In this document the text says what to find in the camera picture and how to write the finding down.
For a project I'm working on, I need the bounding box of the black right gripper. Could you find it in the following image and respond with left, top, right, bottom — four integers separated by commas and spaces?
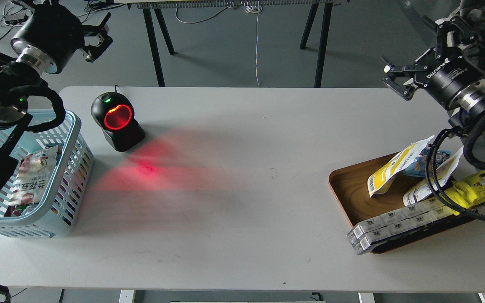
382, 16, 485, 111

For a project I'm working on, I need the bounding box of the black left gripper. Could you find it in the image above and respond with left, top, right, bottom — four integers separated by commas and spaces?
11, 4, 113, 74

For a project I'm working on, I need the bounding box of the yellow white snack pouch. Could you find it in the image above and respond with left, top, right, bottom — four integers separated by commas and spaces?
366, 136, 434, 197

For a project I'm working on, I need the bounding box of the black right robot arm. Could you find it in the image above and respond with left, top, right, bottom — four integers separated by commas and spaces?
383, 15, 485, 170

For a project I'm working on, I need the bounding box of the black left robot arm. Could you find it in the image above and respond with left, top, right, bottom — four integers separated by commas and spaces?
0, 0, 113, 191

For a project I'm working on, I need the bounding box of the blue snack packet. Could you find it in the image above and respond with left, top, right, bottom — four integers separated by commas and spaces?
403, 148, 452, 177

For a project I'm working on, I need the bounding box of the yellow cartoon snack bag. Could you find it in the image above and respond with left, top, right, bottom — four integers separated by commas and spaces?
445, 171, 485, 209

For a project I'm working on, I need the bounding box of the light blue plastic basket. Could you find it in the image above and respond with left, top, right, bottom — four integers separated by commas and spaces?
0, 111, 94, 238

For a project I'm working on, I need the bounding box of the white red snack bag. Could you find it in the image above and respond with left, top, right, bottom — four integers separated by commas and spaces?
4, 144, 61, 217

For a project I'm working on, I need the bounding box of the white long snack box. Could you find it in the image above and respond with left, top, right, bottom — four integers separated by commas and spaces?
346, 197, 456, 255

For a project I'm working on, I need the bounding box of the black legged background table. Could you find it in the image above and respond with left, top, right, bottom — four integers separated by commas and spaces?
114, 0, 350, 88

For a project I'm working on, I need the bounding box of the black barcode scanner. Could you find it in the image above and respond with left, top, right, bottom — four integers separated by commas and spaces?
91, 84, 146, 152

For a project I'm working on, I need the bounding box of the brown wooden tray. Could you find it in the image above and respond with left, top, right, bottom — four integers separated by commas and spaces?
329, 154, 474, 254

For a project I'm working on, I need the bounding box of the floor cables and power strip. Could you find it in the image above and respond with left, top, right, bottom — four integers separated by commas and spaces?
0, 0, 117, 55

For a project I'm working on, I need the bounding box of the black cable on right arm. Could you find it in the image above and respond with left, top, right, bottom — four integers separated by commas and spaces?
424, 127, 485, 224

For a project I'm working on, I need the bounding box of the white hanging cord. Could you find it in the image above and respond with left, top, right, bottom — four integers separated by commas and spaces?
242, 2, 264, 88

